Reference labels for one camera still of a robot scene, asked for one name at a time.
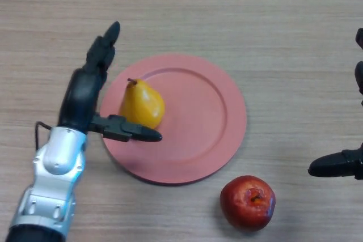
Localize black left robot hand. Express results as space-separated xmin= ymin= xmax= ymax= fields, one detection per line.
xmin=58 ymin=20 xmax=163 ymax=143

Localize yellow pear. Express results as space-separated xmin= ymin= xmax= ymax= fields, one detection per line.
xmin=119 ymin=78 xmax=166 ymax=129

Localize pink round plate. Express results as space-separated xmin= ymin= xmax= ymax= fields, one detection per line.
xmin=99 ymin=53 xmax=247 ymax=188

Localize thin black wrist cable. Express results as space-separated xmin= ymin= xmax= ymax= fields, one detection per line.
xmin=34 ymin=121 xmax=56 ymax=151

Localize red apple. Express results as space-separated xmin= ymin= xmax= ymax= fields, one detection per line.
xmin=220 ymin=175 xmax=276 ymax=232

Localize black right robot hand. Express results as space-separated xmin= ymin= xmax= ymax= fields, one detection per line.
xmin=307 ymin=28 xmax=363 ymax=181

